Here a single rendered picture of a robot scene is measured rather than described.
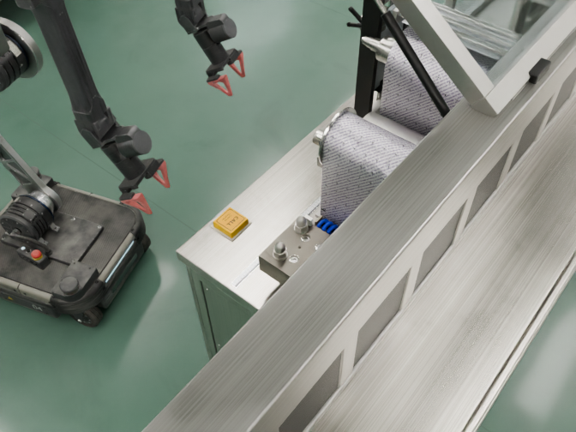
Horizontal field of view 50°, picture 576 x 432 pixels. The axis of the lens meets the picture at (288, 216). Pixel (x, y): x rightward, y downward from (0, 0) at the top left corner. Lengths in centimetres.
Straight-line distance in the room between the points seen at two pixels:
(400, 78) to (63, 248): 163
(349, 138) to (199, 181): 180
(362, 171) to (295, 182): 49
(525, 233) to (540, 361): 163
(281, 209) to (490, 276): 87
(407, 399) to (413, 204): 27
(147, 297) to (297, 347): 209
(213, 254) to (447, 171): 96
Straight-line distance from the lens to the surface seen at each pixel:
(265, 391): 63
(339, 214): 151
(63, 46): 138
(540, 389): 261
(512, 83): 95
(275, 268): 147
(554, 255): 106
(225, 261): 165
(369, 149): 134
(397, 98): 152
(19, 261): 269
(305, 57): 382
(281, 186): 181
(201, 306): 184
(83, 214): 275
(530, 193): 113
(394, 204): 77
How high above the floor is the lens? 223
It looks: 50 degrees down
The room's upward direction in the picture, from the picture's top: 1 degrees counter-clockwise
